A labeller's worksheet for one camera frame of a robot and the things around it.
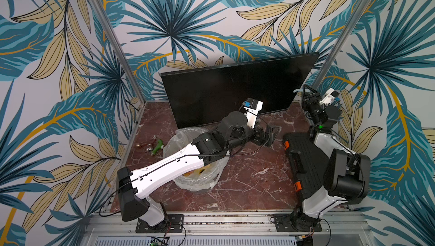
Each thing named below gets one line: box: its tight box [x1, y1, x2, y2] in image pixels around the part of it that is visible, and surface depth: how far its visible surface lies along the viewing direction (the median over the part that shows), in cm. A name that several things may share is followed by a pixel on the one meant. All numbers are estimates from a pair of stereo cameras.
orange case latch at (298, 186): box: [294, 180, 302, 192], surface depth 82 cm
